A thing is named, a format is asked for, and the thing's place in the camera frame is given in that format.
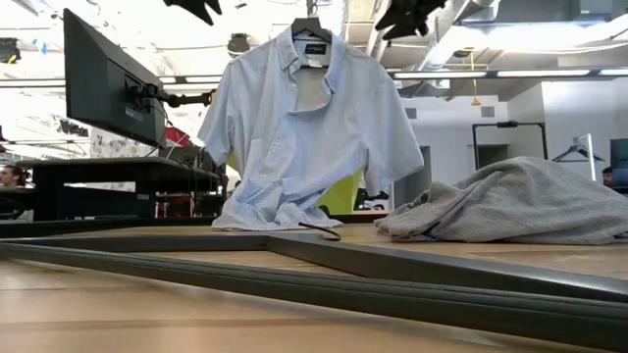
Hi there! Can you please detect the grey clothes hanger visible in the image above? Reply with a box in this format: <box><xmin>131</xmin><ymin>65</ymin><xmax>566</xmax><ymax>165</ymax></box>
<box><xmin>289</xmin><ymin>16</ymin><xmax>334</xmax><ymax>70</ymax></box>
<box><xmin>0</xmin><ymin>221</ymin><xmax>628</xmax><ymax>353</ymax></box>

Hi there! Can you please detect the silver ceiling duct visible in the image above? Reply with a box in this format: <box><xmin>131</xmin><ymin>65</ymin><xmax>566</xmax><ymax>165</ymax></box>
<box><xmin>425</xmin><ymin>17</ymin><xmax>628</xmax><ymax>68</ymax></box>

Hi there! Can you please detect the light blue patterned shirt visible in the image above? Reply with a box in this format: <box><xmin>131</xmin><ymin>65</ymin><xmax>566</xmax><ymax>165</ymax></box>
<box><xmin>197</xmin><ymin>24</ymin><xmax>426</xmax><ymax>232</ymax></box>

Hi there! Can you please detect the dark grey desk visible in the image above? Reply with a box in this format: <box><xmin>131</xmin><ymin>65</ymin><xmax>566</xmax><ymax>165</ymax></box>
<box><xmin>17</xmin><ymin>156</ymin><xmax>230</xmax><ymax>221</ymax></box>

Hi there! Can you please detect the grey t-shirt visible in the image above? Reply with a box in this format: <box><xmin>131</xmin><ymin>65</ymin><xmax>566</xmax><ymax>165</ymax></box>
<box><xmin>373</xmin><ymin>156</ymin><xmax>628</xmax><ymax>246</ymax></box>

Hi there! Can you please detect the yellow t-shirt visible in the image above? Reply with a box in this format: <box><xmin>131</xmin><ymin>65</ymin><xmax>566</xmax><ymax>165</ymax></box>
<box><xmin>225</xmin><ymin>152</ymin><xmax>367</xmax><ymax>216</ymax></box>

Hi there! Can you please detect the black computer monitor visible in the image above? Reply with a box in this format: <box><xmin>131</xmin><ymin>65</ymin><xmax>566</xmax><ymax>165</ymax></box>
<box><xmin>62</xmin><ymin>8</ymin><xmax>169</xmax><ymax>148</ymax></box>
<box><xmin>609</xmin><ymin>137</ymin><xmax>628</xmax><ymax>195</ymax></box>

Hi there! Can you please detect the black ceiling lamp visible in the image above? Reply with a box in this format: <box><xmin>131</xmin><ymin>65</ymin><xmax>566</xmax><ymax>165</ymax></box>
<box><xmin>226</xmin><ymin>32</ymin><xmax>251</xmax><ymax>59</ymax></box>

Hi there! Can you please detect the black rack frame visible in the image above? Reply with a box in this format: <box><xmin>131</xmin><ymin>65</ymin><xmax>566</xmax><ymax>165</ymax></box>
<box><xmin>471</xmin><ymin>120</ymin><xmax>549</xmax><ymax>172</ymax></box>

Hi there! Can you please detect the white clothes stand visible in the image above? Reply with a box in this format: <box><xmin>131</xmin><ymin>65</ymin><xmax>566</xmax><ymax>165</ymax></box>
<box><xmin>551</xmin><ymin>132</ymin><xmax>606</xmax><ymax>182</ymax></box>

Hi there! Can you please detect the black ceiling device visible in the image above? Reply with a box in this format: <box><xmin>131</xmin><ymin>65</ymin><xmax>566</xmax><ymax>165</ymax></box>
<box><xmin>0</xmin><ymin>37</ymin><xmax>22</xmax><ymax>65</ymax></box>

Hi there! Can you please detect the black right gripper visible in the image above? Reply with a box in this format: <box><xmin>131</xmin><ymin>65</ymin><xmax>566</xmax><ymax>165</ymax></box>
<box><xmin>375</xmin><ymin>0</ymin><xmax>448</xmax><ymax>41</ymax></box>

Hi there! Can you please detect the yellow pendant cord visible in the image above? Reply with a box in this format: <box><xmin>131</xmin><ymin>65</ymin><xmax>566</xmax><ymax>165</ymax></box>
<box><xmin>460</xmin><ymin>46</ymin><xmax>487</xmax><ymax>107</ymax></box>

